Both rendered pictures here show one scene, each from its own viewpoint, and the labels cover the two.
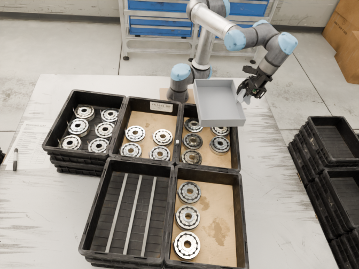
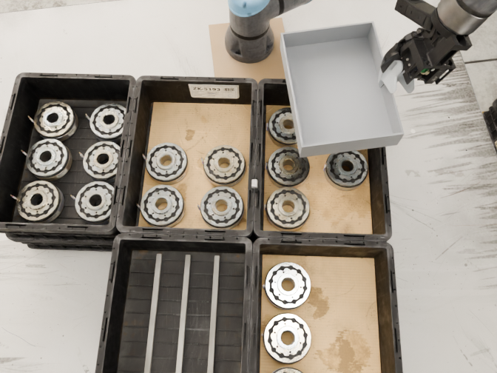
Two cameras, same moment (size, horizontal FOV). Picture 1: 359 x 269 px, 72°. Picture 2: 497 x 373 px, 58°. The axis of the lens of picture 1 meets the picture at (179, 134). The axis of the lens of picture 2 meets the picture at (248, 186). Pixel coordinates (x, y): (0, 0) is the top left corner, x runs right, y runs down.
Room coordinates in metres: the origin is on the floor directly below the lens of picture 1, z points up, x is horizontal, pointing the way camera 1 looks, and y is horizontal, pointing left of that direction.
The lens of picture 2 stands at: (0.35, -0.01, 1.88)
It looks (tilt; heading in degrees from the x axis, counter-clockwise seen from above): 70 degrees down; 5
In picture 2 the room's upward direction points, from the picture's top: 1 degrees counter-clockwise
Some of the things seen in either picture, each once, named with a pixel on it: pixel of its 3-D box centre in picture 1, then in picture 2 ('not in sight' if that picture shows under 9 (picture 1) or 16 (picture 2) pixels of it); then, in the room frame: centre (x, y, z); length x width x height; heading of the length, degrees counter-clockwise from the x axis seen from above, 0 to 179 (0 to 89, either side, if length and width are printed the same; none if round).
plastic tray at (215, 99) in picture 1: (217, 101); (337, 87); (0.87, -0.16, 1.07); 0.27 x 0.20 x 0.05; 11
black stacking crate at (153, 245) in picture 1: (132, 209); (180, 333); (0.38, 0.15, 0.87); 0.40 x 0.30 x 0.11; 1
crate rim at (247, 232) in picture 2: (148, 127); (191, 152); (0.78, 0.16, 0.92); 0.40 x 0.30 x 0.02; 1
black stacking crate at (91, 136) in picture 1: (90, 127); (72, 157); (0.77, 0.46, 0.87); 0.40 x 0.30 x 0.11; 1
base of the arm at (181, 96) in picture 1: (178, 91); (249, 32); (1.24, 0.05, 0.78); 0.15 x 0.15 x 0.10
